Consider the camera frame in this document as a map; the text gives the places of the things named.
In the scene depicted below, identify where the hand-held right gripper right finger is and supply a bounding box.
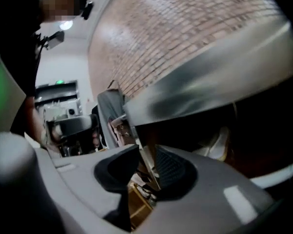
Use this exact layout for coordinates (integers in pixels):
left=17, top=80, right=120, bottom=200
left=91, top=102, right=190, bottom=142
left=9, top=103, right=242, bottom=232
left=136, top=144, right=283, bottom=234

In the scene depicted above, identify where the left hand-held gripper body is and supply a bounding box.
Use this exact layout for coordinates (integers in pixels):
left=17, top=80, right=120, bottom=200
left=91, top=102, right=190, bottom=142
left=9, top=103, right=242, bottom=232
left=40, top=119, right=101, bottom=157

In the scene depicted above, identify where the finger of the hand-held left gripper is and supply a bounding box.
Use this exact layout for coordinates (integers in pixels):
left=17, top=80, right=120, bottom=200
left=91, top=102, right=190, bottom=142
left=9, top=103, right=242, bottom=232
left=45, top=114, right=100, bottom=141

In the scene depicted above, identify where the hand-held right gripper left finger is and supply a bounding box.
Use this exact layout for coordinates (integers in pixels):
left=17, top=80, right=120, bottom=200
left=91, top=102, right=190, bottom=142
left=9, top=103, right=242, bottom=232
left=33, top=144, right=141, bottom=232

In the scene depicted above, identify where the white shoe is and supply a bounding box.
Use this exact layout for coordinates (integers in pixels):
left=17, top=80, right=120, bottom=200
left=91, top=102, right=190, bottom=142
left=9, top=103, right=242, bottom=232
left=209, top=126, right=232, bottom=161

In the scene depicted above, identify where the wooden box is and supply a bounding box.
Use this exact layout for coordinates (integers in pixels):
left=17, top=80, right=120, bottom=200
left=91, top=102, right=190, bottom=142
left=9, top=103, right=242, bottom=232
left=126, top=174, right=160, bottom=229

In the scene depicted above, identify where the person's left forearm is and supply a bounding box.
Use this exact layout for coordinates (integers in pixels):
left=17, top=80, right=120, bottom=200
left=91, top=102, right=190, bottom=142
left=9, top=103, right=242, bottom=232
left=23, top=97, right=50, bottom=147

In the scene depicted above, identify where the grey hanging garment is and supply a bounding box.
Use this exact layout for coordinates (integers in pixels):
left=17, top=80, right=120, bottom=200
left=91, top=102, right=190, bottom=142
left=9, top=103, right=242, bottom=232
left=96, top=88, right=126, bottom=149

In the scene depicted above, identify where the black background shelf unit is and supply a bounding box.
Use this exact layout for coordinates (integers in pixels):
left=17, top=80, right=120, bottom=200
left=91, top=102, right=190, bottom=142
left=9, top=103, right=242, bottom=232
left=34, top=79, right=83, bottom=118

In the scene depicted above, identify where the person's black clothing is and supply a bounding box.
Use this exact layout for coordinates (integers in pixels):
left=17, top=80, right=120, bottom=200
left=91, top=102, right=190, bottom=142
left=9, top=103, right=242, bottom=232
left=0, top=0, right=88, bottom=137

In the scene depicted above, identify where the person's head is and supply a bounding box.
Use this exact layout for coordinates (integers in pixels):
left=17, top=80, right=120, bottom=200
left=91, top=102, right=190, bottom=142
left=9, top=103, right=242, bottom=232
left=39, top=0, right=85, bottom=23

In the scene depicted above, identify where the chest-mounted camera device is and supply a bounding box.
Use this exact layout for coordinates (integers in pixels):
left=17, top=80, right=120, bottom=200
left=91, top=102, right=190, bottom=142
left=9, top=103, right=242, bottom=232
left=42, top=30, right=65, bottom=51

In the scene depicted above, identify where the black head-mounted camera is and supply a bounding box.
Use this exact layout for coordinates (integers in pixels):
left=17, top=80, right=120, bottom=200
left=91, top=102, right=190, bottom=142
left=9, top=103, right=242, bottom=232
left=81, top=0, right=95, bottom=21

